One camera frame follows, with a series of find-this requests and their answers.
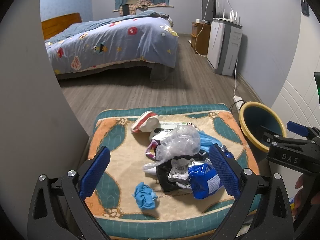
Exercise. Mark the white wifi router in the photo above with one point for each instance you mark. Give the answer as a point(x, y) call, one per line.
point(231, 17)

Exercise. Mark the right human hand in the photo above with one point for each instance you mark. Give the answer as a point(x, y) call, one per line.
point(302, 194)

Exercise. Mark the yellow teal trash bin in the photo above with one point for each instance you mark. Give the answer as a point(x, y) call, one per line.
point(256, 119)

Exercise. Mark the white black cardboard box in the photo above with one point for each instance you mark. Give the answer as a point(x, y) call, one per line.
point(164, 128)

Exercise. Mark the bed with blue quilt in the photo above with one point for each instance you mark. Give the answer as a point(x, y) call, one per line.
point(146, 39)

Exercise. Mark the black plastic bag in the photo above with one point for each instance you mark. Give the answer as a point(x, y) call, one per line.
point(173, 175)

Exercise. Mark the black television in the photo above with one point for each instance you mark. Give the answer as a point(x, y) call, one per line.
point(208, 10)

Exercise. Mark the clear plastic bag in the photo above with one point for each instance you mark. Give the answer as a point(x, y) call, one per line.
point(183, 140)

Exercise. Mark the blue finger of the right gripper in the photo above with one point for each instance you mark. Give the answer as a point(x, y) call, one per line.
point(298, 129)
point(265, 136)

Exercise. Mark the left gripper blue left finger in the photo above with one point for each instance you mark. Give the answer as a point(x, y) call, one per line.
point(58, 209)

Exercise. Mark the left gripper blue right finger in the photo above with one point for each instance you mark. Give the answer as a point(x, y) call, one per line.
point(272, 219)

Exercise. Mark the blue glove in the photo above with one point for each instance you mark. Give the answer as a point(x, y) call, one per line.
point(145, 197)

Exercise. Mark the pink purple snack wrapper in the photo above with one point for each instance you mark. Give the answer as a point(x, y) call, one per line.
point(151, 150)

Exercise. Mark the white tissue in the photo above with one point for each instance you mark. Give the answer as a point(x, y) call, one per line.
point(150, 169)

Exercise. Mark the light blue plastic bag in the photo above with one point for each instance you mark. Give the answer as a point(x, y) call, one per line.
point(206, 141)

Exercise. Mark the blue white snack bag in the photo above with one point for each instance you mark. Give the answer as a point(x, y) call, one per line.
point(204, 180)

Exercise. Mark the white power strip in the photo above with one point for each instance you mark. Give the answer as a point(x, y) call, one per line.
point(238, 102)

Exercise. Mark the wooden tv cabinet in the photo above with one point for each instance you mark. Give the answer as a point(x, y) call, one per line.
point(200, 34)

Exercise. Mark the wooden headboard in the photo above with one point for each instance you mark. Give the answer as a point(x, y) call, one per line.
point(54, 26)

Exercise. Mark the clothes pile on windowsill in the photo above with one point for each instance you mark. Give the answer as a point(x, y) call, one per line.
point(131, 6)

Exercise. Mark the patterned teal orange cushion mat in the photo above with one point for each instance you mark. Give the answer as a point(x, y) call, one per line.
point(178, 215)

